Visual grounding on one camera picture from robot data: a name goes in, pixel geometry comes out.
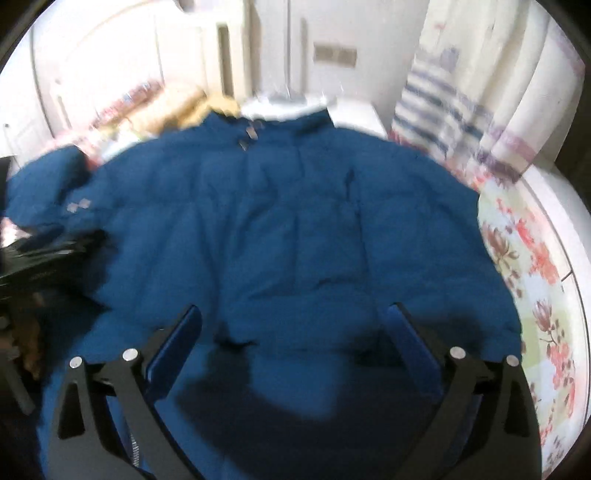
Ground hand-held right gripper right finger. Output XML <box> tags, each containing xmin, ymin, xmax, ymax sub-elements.
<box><xmin>385</xmin><ymin>302</ymin><xmax>543</xmax><ymax>480</ymax></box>

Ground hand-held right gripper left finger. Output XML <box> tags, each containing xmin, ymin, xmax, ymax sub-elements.
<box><xmin>46</xmin><ymin>304</ymin><xmax>207</xmax><ymax>480</ymax></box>

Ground blue puffer jacket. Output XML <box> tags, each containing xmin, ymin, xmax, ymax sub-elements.
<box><xmin>4</xmin><ymin>111</ymin><xmax>525</xmax><ymax>480</ymax></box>

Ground floral bed sheet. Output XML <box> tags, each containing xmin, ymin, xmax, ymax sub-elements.
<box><xmin>477</xmin><ymin>175</ymin><xmax>580</xmax><ymax>480</ymax></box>

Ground white panelled door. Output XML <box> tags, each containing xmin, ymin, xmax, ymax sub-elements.
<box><xmin>0</xmin><ymin>65</ymin><xmax>58</xmax><ymax>160</ymax></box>

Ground floral pillow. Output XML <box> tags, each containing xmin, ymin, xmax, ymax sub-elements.
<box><xmin>90</xmin><ymin>79</ymin><xmax>164</xmax><ymax>134</ymax></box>

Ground yellow pillow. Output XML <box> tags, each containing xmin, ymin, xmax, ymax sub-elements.
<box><xmin>175</xmin><ymin>89</ymin><xmax>242</xmax><ymax>131</ymax></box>

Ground white nightstand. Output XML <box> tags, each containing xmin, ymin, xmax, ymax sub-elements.
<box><xmin>240</xmin><ymin>95</ymin><xmax>387</xmax><ymax>139</ymax></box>

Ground white bed headboard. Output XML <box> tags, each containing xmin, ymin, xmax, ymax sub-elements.
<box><xmin>30</xmin><ymin>0</ymin><xmax>247</xmax><ymax>139</ymax></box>

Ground white pole stand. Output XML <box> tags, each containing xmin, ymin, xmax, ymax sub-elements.
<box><xmin>264</xmin><ymin>0</ymin><xmax>311</xmax><ymax>106</ymax></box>

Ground striped patterned curtain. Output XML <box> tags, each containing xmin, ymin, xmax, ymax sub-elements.
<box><xmin>389</xmin><ymin>0</ymin><xmax>588</xmax><ymax>186</ymax></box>

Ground white bed side rail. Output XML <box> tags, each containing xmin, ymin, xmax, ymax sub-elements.
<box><xmin>519</xmin><ymin>159</ymin><xmax>591</xmax><ymax>462</ymax></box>

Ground wall switch panel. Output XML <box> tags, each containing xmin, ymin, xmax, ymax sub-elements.
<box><xmin>313</xmin><ymin>43</ymin><xmax>358</xmax><ymax>68</ymax></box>

